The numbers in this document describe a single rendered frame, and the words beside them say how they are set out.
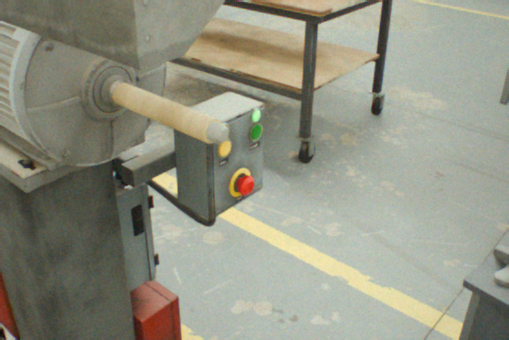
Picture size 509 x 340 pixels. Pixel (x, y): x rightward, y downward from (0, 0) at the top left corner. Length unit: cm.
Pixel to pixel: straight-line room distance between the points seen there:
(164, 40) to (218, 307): 181
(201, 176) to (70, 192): 24
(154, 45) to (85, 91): 32
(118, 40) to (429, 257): 223
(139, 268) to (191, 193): 29
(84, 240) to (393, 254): 171
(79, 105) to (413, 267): 194
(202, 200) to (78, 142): 33
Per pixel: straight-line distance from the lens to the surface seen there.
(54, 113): 79
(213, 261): 244
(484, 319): 143
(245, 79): 324
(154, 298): 137
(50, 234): 107
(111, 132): 85
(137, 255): 128
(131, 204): 120
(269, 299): 226
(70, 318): 120
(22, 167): 92
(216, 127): 66
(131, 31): 47
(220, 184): 105
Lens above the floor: 154
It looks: 30 degrees down
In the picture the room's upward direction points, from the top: 1 degrees clockwise
